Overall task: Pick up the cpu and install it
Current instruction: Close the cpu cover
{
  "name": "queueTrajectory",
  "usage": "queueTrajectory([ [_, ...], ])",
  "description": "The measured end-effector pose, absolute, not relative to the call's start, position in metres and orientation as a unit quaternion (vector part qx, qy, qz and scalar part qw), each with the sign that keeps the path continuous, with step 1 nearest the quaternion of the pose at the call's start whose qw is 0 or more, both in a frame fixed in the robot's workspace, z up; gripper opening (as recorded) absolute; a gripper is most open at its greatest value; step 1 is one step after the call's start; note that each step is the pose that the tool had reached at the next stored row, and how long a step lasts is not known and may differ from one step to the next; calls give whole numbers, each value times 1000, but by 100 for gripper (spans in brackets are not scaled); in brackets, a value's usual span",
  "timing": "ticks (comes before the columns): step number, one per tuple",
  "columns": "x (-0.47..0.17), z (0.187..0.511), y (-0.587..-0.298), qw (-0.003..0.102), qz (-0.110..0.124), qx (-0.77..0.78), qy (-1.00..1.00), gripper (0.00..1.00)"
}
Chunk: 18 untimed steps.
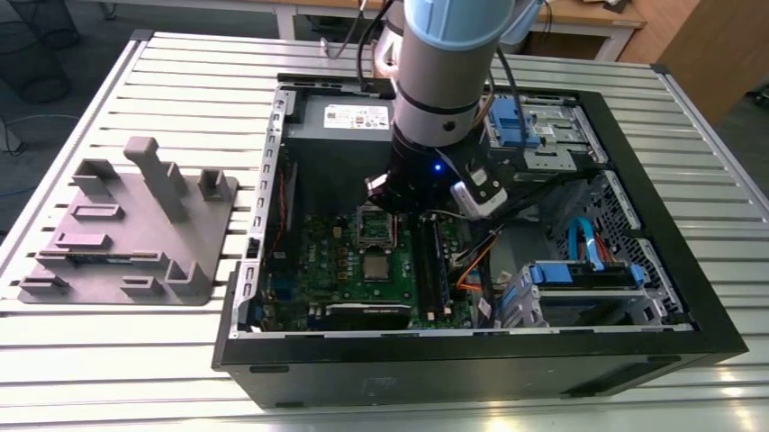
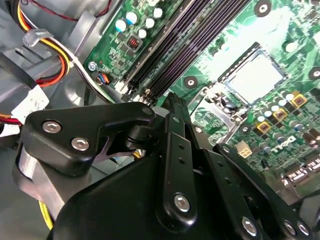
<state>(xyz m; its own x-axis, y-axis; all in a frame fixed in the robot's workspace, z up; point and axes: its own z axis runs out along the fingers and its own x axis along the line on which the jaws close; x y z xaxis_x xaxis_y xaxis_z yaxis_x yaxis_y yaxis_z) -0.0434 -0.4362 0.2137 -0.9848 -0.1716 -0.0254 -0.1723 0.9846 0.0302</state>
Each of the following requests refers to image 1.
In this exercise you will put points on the metal locking lever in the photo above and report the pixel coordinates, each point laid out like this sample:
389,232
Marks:
394,229

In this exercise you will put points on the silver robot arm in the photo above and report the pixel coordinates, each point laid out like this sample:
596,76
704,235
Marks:
438,90

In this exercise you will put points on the CPU socket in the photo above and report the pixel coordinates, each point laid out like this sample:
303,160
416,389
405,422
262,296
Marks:
394,270

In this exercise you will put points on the grey power supply unit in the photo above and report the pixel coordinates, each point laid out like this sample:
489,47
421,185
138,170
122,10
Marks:
337,162

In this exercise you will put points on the black RAM slot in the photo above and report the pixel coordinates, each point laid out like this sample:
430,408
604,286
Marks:
430,270
440,270
424,270

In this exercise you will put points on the blue disk carrier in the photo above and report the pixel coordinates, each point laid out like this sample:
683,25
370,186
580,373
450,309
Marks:
510,126

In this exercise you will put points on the metal disk bay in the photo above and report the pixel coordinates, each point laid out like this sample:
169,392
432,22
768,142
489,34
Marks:
558,157
601,299

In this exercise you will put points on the green motherboard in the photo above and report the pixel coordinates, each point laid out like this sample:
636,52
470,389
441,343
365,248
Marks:
327,288

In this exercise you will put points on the hard disk in blue carrier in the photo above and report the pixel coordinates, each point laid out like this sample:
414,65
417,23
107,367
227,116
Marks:
553,274

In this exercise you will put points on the black graphics card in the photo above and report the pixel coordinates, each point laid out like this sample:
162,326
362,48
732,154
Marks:
366,317

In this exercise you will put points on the black PC case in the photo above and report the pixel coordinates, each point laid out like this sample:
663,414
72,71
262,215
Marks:
421,378

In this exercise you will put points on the grey parts rack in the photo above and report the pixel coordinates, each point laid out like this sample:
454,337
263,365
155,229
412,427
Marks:
150,252

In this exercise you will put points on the wooden top desk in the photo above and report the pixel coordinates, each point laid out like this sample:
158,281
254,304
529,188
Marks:
589,18

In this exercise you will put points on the RAM stick with gold contacts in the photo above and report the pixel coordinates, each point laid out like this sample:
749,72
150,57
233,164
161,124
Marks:
97,260

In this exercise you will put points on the wooden cabinet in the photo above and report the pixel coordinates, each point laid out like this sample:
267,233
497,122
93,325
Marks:
721,54

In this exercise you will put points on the black mesh bin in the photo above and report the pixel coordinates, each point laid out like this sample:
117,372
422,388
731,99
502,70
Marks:
36,67

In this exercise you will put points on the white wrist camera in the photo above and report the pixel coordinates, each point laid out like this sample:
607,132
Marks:
481,200

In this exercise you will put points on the white frame desk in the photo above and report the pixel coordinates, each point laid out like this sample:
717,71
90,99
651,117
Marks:
285,24

